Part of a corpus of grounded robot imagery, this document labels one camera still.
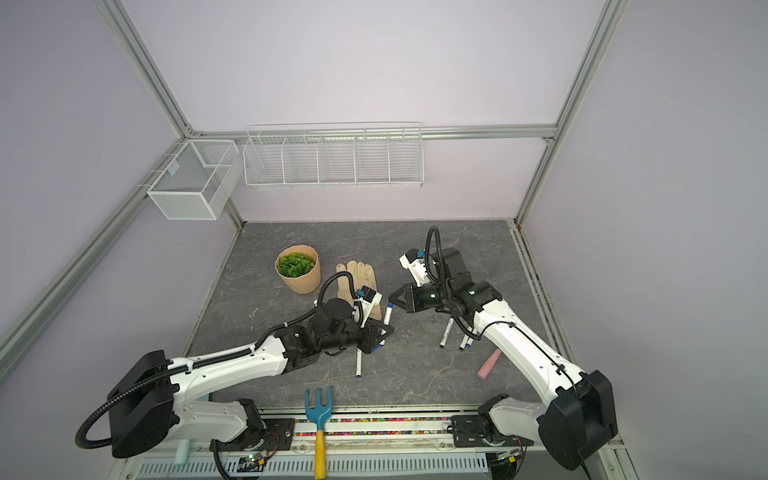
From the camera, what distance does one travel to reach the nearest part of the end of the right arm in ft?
1.85

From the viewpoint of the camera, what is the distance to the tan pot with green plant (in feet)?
3.05

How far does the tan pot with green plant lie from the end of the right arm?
328 mm
